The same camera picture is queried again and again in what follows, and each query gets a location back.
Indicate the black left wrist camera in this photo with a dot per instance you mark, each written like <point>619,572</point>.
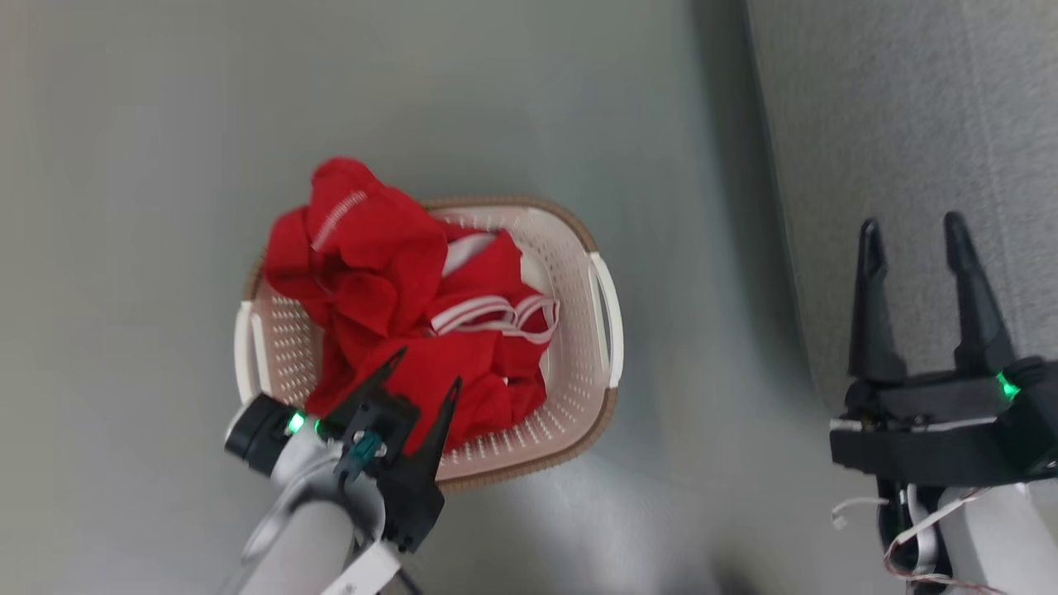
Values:
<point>252,434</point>

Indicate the red garment with white stripes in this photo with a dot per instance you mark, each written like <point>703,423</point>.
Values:
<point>372,264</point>

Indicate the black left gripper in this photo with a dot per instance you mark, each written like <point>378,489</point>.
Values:
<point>409,504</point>

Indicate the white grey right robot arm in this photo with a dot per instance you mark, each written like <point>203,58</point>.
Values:
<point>1000,537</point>

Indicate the white paper tag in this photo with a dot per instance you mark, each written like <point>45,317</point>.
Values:
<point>364,574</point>

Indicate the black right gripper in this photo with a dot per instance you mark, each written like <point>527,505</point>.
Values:
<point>934,434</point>

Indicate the beige plastic laundry basket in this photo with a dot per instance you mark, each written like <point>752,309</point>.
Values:
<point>570,364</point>

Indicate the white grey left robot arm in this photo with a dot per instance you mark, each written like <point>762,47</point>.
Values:
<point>302,529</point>

